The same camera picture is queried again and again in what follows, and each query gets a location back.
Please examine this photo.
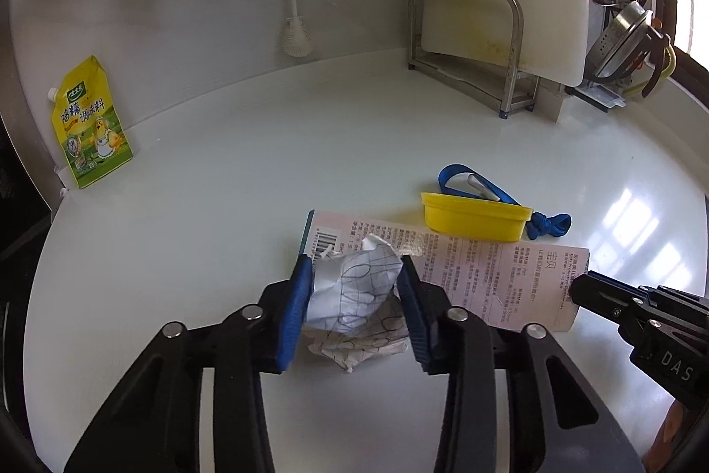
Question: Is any window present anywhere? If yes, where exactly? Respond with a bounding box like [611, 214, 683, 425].
[673, 0, 709, 64]

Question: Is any yellow seasoning pouch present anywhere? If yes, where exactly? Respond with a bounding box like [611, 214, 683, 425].
[47, 55, 134, 189]

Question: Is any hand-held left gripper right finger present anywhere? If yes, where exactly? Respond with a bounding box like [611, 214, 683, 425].
[399, 254, 646, 473]

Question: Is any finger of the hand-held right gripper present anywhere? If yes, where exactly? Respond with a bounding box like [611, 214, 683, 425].
[637, 285, 709, 311]
[569, 270, 647, 322]

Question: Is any black glass stove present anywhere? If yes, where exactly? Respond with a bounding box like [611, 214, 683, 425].
[0, 107, 63, 263]

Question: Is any pink printed paper sheet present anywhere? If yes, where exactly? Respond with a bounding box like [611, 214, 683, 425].
[304, 210, 591, 332]

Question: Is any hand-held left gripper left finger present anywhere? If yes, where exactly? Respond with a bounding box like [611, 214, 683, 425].
[63, 254, 315, 473]

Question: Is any metal cutting board rack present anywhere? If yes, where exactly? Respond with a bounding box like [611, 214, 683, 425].
[407, 0, 541, 120]

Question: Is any yellow plastic bowl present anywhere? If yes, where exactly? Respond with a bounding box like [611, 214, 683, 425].
[420, 192, 534, 242]

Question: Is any blue lanyard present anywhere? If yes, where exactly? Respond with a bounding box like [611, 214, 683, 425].
[437, 164, 571, 240]

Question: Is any white drip tray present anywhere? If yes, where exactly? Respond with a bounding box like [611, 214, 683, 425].
[575, 82, 628, 111]

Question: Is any lined white paper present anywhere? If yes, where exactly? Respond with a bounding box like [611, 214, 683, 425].
[302, 234, 412, 375]

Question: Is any yellowish hose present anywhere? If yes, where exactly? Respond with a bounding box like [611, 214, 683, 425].
[628, 43, 678, 100]

